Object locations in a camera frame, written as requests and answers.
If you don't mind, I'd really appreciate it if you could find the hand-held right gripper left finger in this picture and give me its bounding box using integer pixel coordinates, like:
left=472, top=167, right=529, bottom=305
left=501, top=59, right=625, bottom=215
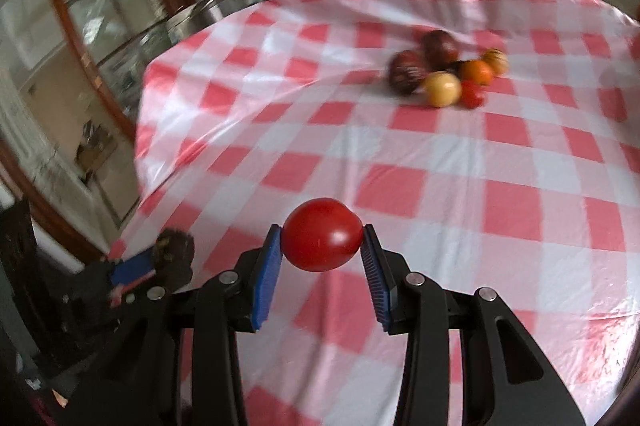
left=144, top=223, right=286, bottom=426

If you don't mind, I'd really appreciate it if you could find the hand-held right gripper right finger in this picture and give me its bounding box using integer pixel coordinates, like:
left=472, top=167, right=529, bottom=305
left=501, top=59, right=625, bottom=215
left=360, top=223, right=586, bottom=426

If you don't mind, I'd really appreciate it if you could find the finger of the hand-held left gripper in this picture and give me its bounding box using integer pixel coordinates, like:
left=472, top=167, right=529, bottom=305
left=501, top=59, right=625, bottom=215
left=107, top=246, right=161, bottom=287

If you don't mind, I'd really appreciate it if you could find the large red tomato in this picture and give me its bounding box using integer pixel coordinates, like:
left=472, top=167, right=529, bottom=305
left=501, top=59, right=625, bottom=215
left=281, top=198, right=364, bottom=272

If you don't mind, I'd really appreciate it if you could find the dark red round apple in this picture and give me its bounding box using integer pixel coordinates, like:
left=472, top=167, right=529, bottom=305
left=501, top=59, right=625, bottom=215
left=420, top=29, right=461, bottom=72

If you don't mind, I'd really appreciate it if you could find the red white checkered tablecloth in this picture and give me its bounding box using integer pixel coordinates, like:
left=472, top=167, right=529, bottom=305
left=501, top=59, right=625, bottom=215
left=107, top=0, right=640, bottom=426

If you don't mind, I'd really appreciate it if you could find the yellow round apple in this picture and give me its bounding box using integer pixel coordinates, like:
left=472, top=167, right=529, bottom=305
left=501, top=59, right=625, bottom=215
left=422, top=71, right=462, bottom=108

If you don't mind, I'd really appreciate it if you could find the wooden framed glass door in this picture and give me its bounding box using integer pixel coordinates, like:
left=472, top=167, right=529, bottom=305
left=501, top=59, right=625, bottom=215
left=0, top=0, right=196, bottom=257

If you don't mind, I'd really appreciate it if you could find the dark red pear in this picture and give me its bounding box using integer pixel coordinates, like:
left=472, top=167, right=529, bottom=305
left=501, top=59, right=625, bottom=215
left=389, top=50, right=431, bottom=96

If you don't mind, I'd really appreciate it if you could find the small red tomato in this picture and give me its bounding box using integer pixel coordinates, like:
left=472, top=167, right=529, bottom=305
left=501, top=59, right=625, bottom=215
left=459, top=80, right=486, bottom=109

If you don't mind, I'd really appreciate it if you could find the large orange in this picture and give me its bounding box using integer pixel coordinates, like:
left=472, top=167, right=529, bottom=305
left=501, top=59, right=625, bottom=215
left=460, top=59, right=496, bottom=88

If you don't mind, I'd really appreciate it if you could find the striped yellow pepino melon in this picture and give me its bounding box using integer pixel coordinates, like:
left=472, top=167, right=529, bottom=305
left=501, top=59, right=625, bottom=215
left=481, top=48, right=510, bottom=77

